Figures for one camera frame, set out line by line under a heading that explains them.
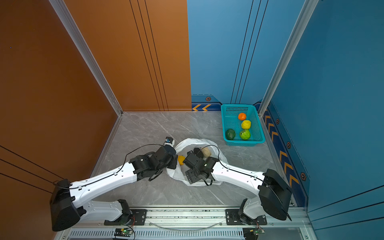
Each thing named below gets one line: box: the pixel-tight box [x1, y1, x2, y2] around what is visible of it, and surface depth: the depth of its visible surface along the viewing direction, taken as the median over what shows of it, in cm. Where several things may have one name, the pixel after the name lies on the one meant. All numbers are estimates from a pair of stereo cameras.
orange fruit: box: [238, 112, 247, 121], surface depth 114 cm
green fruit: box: [240, 129, 251, 140], surface depth 101 cm
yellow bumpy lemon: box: [241, 120, 252, 130], surface depth 108 cm
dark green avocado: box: [225, 128, 236, 140], surface depth 103 cm
